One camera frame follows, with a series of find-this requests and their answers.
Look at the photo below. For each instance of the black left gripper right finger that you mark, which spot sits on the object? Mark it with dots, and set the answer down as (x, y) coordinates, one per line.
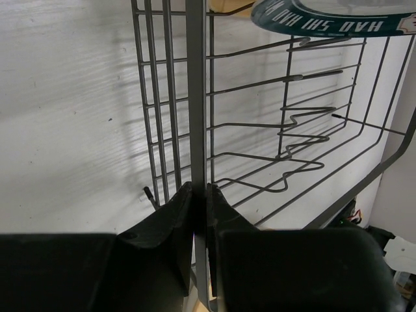
(260, 270)

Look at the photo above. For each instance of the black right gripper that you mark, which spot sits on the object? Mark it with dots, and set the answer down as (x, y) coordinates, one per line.
(370, 227)

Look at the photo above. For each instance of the white plate dark patterned rim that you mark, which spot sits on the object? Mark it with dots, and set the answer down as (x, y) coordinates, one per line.
(333, 19)

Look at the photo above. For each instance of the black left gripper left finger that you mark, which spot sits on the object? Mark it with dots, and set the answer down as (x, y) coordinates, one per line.
(145, 268)

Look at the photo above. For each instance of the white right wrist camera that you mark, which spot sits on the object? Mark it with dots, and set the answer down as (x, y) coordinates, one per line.
(399, 254)

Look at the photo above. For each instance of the yellow rear plate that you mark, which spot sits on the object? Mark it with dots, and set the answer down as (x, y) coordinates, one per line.
(223, 6)

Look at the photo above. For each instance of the grey wire dish rack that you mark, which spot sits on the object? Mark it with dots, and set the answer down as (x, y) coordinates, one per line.
(295, 127)

